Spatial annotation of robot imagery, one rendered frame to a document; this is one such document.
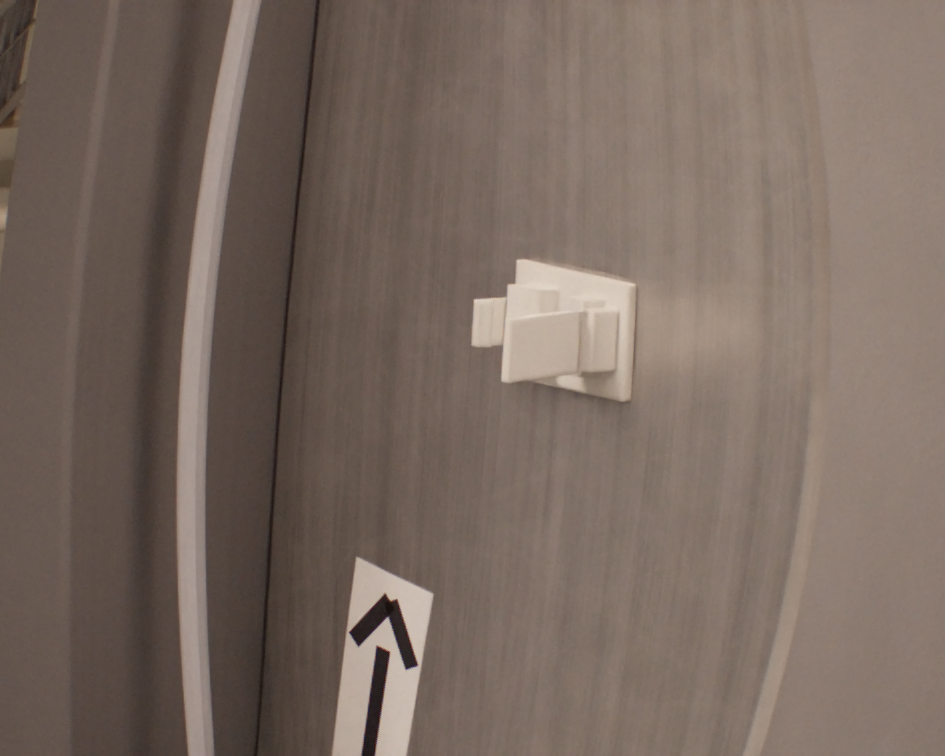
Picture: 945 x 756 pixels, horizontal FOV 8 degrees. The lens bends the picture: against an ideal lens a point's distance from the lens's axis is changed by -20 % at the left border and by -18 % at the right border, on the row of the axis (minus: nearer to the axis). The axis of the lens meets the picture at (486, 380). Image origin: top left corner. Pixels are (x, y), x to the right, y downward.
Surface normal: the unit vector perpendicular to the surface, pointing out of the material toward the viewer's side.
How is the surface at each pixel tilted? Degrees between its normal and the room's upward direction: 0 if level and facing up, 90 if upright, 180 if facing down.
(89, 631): 98
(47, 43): 90
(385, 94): 90
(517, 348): 91
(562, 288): 90
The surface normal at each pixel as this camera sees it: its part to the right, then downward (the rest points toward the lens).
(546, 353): 0.79, 0.14
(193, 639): 0.03, 0.18
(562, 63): -0.73, 0.06
